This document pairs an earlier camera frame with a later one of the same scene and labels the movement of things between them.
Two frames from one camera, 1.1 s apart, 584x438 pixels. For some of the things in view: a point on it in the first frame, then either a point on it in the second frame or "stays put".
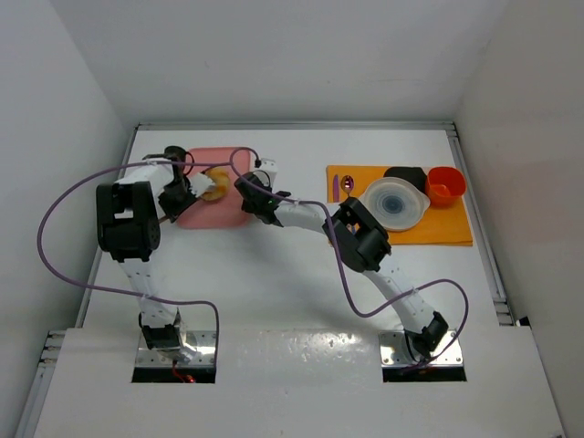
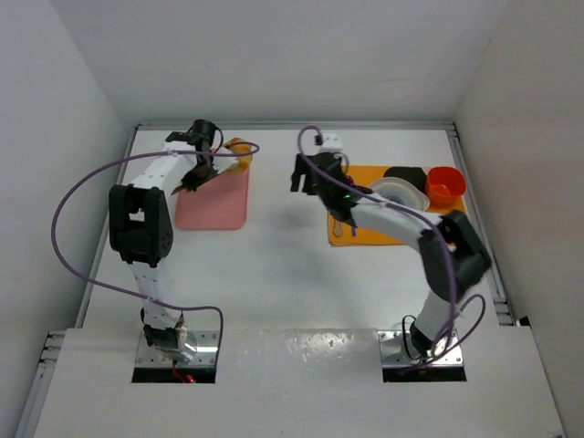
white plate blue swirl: x=398 y=203 stays put
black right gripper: x=252 y=192 -> x=305 y=170
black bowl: x=412 y=173 stays put
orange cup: x=445 y=186 stays put
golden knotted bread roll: x=221 y=179 -> x=244 y=161
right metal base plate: x=395 y=353 stays put
